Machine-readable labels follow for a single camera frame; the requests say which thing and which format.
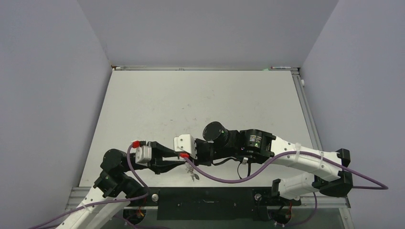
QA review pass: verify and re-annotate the aluminium table edge rail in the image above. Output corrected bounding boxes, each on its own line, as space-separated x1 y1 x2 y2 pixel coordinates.
291 70 352 208

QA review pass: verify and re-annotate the steel oval key holder plate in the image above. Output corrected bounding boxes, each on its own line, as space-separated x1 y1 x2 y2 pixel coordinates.
185 163 194 176

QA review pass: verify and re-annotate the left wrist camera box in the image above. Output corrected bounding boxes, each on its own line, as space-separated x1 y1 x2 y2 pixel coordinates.
132 141 152 164

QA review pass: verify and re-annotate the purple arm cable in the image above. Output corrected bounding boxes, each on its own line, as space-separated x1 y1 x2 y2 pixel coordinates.
183 150 389 228
28 144 171 229

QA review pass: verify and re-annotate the marker pen on rail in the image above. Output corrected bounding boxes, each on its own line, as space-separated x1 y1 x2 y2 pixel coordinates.
270 66 292 70

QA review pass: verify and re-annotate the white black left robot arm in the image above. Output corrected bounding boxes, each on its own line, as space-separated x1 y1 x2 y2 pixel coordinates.
58 141 184 229

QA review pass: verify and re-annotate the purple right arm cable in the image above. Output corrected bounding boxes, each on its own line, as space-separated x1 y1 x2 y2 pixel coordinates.
183 150 389 228

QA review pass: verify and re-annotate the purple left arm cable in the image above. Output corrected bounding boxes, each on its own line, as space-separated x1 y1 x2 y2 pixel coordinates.
28 144 171 229

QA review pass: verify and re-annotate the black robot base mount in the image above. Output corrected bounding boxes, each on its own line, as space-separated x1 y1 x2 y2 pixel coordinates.
123 187 301 224

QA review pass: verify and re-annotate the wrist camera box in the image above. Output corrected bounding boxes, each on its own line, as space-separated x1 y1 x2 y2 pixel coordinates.
132 141 152 164
173 134 197 159

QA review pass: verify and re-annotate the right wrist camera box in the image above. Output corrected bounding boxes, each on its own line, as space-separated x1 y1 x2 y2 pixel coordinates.
173 134 197 159

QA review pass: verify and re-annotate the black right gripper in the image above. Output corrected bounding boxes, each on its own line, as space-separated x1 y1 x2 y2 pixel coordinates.
185 138 234 167

